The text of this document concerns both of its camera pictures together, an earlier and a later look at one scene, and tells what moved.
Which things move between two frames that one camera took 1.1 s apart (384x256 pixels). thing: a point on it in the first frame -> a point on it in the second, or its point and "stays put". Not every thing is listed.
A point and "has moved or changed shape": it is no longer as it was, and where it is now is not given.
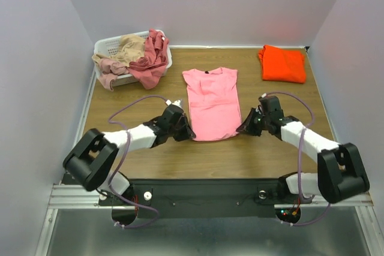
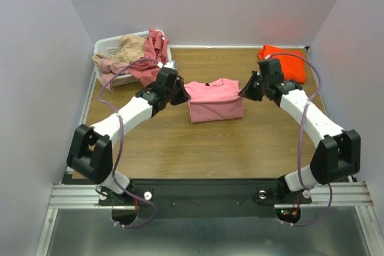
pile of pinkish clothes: x=150 y=68 stays put
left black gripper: x=187 y=132 -> x=185 y=96
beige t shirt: x=130 y=48 stays put
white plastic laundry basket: x=109 y=45 stays put
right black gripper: x=251 y=122 -> x=255 y=85
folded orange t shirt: x=282 y=65 stays put
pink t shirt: x=213 y=103 has moved or changed shape
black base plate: x=202 y=198 stays put
